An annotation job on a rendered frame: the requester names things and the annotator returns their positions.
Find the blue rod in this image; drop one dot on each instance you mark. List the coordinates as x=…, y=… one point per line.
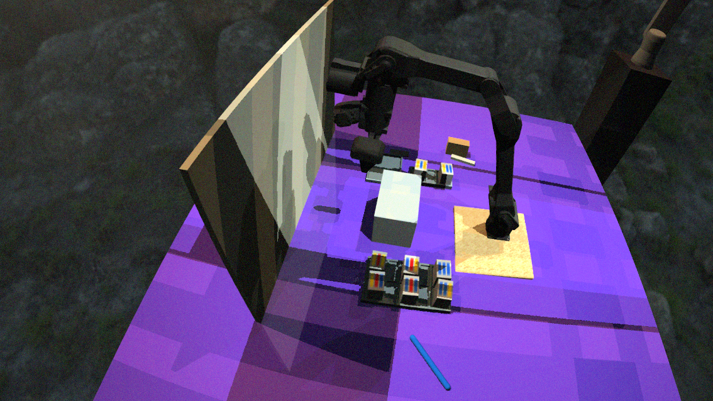
x=430, y=362

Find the beige wall panel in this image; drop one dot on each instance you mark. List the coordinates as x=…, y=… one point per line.
x=251, y=174

